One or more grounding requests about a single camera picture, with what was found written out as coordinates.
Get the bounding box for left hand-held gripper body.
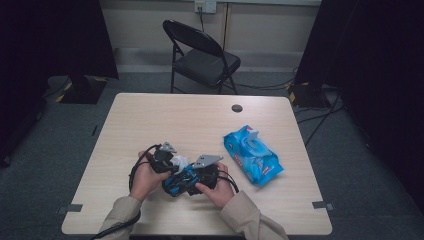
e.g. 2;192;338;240
146;141;180;175

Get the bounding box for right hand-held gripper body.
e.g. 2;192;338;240
187;153;225;196

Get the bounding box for white wet wipe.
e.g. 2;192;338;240
169;154;191;173

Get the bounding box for blue toy car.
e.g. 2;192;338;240
161;163;202;198

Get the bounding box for blue wet wipes pack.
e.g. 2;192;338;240
223;124;285;187

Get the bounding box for person's left hand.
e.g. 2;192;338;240
129;150;173;203

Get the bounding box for person's right hand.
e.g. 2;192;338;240
195;161;236;211

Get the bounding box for black folding chair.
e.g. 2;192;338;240
162;19;242;96

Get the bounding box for grey tape strip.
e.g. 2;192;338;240
56;203;84;215
311;200;335;212

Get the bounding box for black stand base yellow tape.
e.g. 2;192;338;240
55;74;109;105

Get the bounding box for black floor box yellow tape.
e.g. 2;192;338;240
286;81;332;109

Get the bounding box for black curtain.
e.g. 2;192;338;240
0;0;120;168
294;0;424;214

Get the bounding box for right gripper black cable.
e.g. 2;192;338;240
216;169;241;195

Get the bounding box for black floor cables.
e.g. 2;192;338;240
229;68;346;148

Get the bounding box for white wall socket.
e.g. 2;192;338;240
194;0;218;15

